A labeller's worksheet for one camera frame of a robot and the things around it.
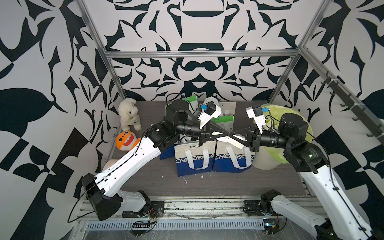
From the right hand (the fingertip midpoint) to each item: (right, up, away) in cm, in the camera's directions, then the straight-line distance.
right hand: (230, 134), depth 54 cm
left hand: (-2, +1, 0) cm, 2 cm away
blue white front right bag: (+4, -14, +18) cm, 23 cm away
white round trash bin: (+24, -16, +25) cm, 38 cm away
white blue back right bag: (+6, +11, +32) cm, 34 cm away
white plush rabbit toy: (-52, +8, +36) cm, 64 cm away
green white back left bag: (-14, +16, +36) cm, 41 cm away
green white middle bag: (+4, +4, +24) cm, 25 cm away
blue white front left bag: (-13, -14, +19) cm, 28 cm away
